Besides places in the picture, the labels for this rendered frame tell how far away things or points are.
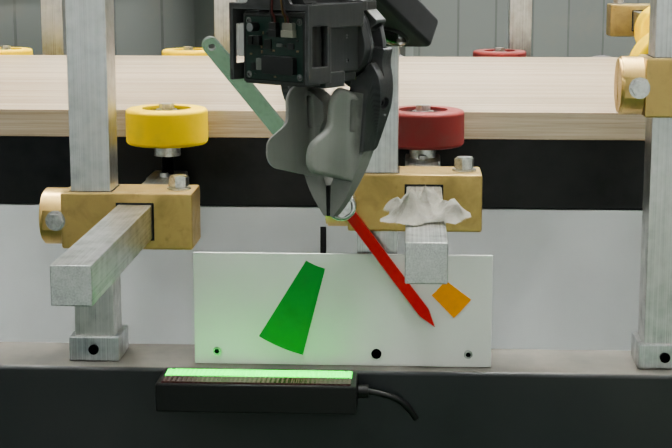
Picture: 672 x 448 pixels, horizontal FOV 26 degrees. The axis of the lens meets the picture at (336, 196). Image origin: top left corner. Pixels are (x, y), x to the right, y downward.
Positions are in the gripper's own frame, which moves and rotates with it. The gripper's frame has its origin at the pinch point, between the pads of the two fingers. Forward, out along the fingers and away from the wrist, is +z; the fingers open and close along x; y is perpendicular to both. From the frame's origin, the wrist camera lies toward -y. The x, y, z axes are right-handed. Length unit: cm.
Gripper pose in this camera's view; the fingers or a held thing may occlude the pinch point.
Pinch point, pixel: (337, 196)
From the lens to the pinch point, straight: 103.1
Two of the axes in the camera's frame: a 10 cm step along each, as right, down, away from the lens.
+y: -6.4, 1.3, -7.6
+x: 7.7, 1.1, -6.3
